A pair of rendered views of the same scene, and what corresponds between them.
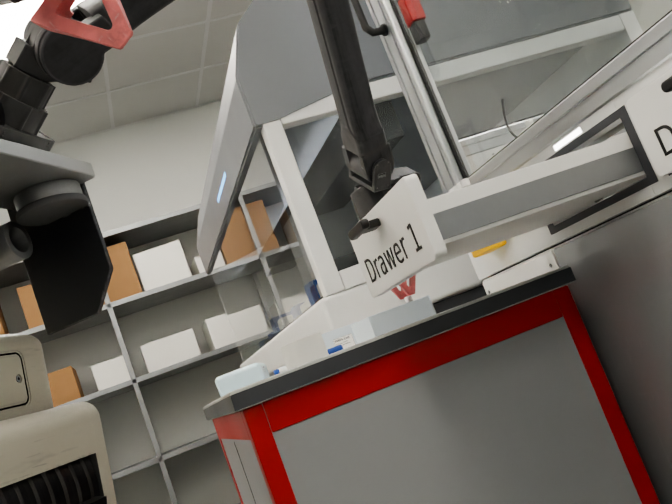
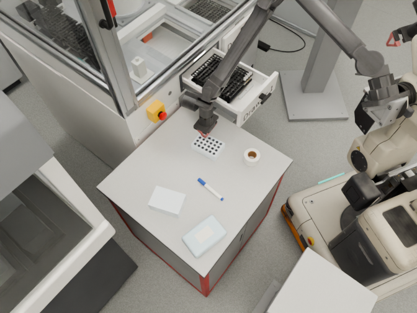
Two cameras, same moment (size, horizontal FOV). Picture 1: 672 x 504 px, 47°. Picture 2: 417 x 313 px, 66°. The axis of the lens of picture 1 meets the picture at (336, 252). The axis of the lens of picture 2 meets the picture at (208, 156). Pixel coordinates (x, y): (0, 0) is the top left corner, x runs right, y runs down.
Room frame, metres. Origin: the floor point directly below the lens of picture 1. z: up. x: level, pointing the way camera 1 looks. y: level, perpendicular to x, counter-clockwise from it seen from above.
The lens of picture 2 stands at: (1.79, 0.58, 1.98)
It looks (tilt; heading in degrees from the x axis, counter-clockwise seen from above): 59 degrees down; 236
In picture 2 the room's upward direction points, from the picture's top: 1 degrees counter-clockwise
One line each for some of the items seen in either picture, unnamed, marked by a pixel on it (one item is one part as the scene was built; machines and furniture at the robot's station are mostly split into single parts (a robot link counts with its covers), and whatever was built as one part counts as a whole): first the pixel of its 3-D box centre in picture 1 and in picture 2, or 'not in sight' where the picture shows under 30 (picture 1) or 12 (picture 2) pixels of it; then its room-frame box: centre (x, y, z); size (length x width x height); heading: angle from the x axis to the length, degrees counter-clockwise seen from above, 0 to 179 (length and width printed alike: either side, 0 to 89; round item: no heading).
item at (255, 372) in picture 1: (243, 379); (204, 236); (1.60, 0.27, 0.78); 0.15 x 0.10 x 0.04; 3
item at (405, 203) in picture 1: (391, 242); (257, 99); (1.08, -0.08, 0.87); 0.29 x 0.02 x 0.11; 17
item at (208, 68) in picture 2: not in sight; (221, 79); (1.13, -0.27, 0.87); 0.22 x 0.18 x 0.06; 107
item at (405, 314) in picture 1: (393, 320); (208, 146); (1.36, -0.05, 0.78); 0.12 x 0.08 x 0.04; 114
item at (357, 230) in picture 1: (366, 227); (263, 97); (1.07, -0.05, 0.91); 0.07 x 0.04 x 0.01; 17
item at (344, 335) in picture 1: (332, 344); (167, 202); (1.65, 0.08, 0.79); 0.13 x 0.09 x 0.05; 127
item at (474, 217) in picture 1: (520, 205); (219, 79); (1.14, -0.28, 0.86); 0.40 x 0.26 x 0.06; 107
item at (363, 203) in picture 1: (372, 201); (204, 108); (1.35, -0.09, 0.99); 0.07 x 0.06 x 0.07; 117
